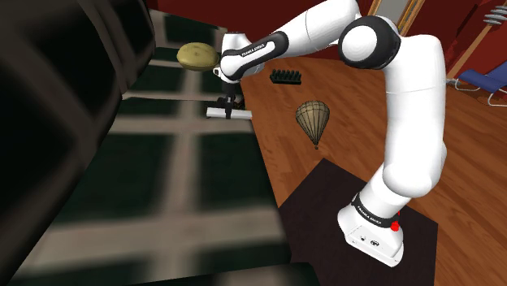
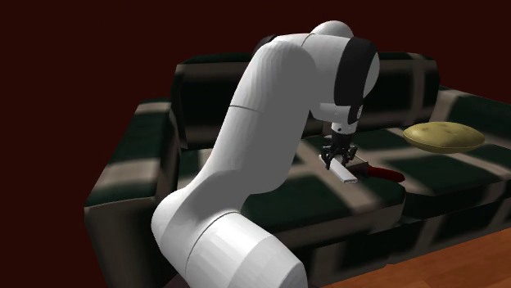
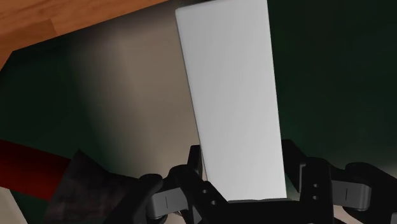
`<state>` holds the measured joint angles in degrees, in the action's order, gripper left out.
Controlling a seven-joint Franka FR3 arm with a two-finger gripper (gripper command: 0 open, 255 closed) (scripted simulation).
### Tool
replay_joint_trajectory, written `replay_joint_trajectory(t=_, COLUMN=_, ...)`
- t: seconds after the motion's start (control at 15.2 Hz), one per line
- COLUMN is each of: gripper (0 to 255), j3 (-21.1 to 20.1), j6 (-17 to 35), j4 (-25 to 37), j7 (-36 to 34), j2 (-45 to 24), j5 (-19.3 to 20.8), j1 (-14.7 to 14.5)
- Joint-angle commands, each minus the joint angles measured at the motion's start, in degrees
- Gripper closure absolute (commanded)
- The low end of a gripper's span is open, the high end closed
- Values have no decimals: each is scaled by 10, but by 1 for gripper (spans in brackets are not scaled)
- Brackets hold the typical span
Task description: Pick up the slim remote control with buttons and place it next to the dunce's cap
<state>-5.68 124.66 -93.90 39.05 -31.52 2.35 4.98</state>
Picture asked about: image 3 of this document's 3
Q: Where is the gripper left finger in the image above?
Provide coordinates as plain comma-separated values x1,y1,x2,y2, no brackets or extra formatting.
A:
104,144,232,224

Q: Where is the dark red block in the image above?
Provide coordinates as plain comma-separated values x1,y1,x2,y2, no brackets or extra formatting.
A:
0,139,71,202

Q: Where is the dark grey mottled block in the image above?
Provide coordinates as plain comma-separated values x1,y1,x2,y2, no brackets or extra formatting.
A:
43,149,141,224

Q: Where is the white rectangular slab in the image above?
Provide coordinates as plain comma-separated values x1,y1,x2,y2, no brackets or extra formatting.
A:
175,0,288,202

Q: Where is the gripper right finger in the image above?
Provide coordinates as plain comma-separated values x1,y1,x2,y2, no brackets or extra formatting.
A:
281,139,397,224

